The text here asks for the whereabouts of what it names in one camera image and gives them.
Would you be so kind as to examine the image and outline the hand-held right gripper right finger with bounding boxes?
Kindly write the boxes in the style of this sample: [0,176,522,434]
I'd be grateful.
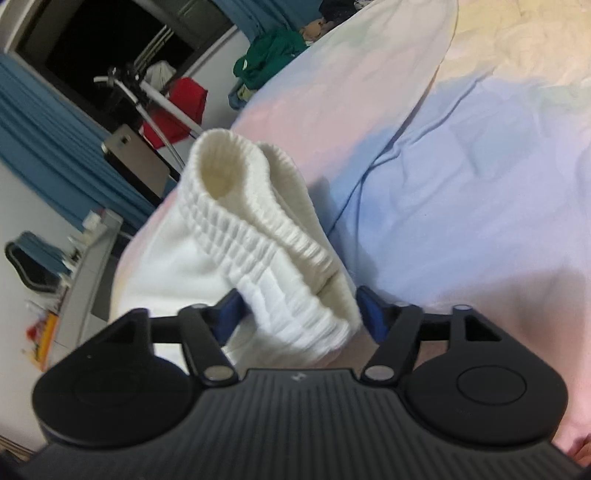
[356,285,532,385]

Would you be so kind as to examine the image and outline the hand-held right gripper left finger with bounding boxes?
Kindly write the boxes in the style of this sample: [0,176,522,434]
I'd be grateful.
[76,288,252,386]

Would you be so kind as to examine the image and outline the white pants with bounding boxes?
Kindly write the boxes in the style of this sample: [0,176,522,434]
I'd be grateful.
[115,129,363,370]

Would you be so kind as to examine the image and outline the blue and yellow clothes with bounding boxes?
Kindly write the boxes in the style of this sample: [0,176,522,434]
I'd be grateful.
[228,82,256,110]

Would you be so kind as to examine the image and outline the black clothes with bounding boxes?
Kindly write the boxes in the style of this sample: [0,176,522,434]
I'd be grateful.
[318,0,372,25]

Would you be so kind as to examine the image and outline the white dressing table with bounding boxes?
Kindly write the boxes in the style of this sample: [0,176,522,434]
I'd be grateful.
[34,208,126,370]

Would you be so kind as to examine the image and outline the pastel bed sheet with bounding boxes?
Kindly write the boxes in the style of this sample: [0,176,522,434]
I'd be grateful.
[111,0,591,462]

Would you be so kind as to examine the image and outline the white folding table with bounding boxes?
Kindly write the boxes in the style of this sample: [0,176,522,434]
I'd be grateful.
[102,123,182,205]

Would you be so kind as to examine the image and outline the orange tray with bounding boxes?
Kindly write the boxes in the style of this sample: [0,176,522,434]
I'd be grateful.
[25,309,60,367]

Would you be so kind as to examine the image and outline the red cloth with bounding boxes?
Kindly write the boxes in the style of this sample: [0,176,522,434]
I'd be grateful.
[142,77,208,149]

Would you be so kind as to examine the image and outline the blue curtain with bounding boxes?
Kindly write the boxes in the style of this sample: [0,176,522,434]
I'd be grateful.
[212,0,298,43]
[0,53,162,232]

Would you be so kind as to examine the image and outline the white hanging garment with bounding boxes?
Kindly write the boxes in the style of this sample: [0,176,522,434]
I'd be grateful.
[145,60,177,89]

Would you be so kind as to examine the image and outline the green clothing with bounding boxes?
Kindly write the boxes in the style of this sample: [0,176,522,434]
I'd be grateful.
[233,28,311,89]

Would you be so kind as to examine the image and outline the brown plush toy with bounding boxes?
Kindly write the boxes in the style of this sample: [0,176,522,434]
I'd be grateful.
[299,20,325,43]

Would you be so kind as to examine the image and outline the dark window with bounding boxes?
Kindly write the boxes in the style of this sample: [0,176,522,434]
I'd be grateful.
[4,0,236,132]

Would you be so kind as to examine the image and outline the wavy frame mirror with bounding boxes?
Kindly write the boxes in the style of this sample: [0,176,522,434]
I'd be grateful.
[4,231,64,294]

